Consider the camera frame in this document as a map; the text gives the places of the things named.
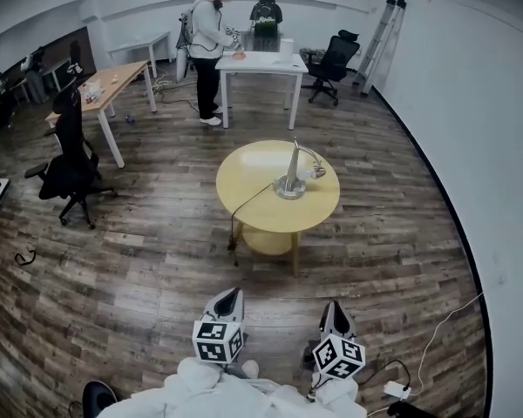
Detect white plastic bag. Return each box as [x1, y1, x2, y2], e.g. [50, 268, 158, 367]
[81, 80, 105, 105]

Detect white rectangular table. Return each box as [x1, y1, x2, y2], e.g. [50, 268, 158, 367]
[107, 31, 172, 78]
[215, 51, 309, 131]

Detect person's left forearm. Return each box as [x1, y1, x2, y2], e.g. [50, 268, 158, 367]
[175, 357, 228, 394]

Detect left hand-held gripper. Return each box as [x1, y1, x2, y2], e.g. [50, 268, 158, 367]
[192, 287, 245, 365]

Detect yellow round table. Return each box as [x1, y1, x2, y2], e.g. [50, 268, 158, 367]
[215, 139, 341, 278]

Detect black lamp cable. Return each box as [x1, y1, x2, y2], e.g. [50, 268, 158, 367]
[228, 182, 275, 267]

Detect person's white hoodie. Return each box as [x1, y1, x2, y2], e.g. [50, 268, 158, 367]
[96, 374, 367, 418]

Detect green box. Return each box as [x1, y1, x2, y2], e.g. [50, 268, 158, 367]
[253, 17, 280, 39]

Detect black bag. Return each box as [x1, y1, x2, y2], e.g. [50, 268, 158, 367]
[387, 401, 437, 418]

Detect black round stool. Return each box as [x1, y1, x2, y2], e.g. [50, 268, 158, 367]
[81, 380, 118, 418]

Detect tangled floor cables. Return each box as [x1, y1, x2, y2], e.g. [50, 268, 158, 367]
[150, 75, 201, 113]

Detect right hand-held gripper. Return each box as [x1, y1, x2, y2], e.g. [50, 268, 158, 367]
[311, 300, 367, 382]

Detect black office chair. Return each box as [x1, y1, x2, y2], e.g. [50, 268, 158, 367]
[300, 29, 361, 107]
[24, 76, 119, 230]

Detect wooden top table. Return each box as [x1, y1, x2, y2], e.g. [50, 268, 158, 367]
[45, 60, 158, 169]

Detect white power strip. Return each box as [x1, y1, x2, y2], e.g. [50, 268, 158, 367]
[383, 380, 413, 399]

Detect person's right forearm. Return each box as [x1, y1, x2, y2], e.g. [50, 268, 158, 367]
[314, 373, 361, 411]

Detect white cable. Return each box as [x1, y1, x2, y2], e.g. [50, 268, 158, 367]
[411, 292, 485, 392]

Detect aluminium ladder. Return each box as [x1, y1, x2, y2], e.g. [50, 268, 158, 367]
[352, 0, 409, 98]

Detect silver desk lamp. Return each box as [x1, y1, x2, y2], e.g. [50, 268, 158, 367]
[273, 136, 328, 200]

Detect black power cable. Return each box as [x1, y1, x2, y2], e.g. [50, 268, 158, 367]
[357, 359, 413, 394]

